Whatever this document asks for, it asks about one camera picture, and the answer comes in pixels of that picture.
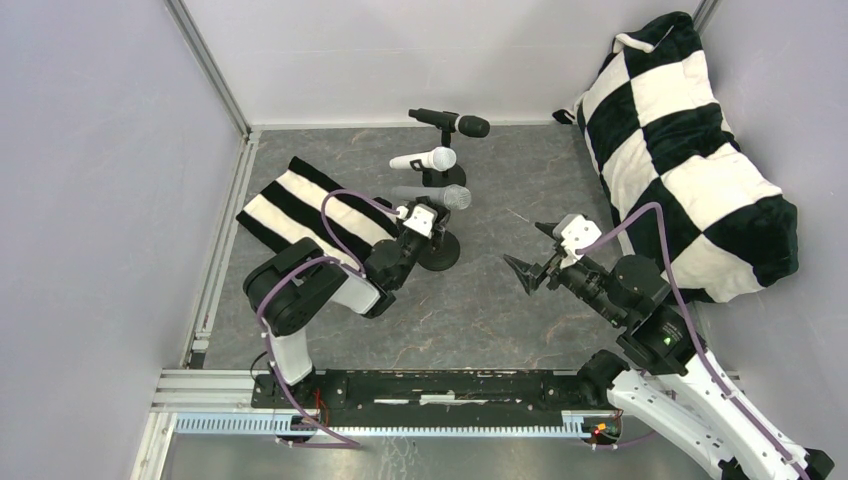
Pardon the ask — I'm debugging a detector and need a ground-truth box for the grey tube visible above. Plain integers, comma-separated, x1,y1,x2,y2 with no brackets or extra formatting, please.
390,184,472,210

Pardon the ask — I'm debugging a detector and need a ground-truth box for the black mic stand ring holder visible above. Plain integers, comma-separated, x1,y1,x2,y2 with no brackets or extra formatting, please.
421,168,451,188

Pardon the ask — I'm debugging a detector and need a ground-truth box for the black mic stand with clip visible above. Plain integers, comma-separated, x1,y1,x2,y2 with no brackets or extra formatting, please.
440,130,467,187

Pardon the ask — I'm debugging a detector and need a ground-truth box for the white tube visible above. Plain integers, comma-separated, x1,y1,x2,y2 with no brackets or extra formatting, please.
389,146,455,171

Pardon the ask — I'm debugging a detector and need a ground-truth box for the black handheld microphone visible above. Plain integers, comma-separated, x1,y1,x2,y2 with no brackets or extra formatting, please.
408,108,491,138

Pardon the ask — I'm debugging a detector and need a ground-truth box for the black white striped towel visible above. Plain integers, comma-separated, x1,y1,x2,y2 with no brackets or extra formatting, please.
236,157,399,268

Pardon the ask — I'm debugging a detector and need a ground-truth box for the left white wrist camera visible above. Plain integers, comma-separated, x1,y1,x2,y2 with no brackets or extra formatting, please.
397,203,434,239

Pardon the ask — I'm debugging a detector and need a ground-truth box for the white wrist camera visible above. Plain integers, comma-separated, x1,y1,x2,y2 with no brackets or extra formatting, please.
553,214,602,269
397,203,434,239

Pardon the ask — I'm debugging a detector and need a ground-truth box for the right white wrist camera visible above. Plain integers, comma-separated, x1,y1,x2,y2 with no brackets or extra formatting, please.
553,214,602,269

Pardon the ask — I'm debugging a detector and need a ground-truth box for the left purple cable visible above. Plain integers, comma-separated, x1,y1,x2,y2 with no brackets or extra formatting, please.
255,189,402,452

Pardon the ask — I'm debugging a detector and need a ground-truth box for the purple cable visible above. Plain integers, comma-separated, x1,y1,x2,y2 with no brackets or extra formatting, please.
576,201,814,480
255,189,402,452

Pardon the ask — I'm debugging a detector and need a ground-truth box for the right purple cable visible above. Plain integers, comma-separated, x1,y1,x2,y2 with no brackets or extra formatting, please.
576,201,814,480

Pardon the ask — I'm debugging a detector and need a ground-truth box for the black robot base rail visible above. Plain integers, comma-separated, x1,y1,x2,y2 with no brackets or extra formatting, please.
251,369,622,429

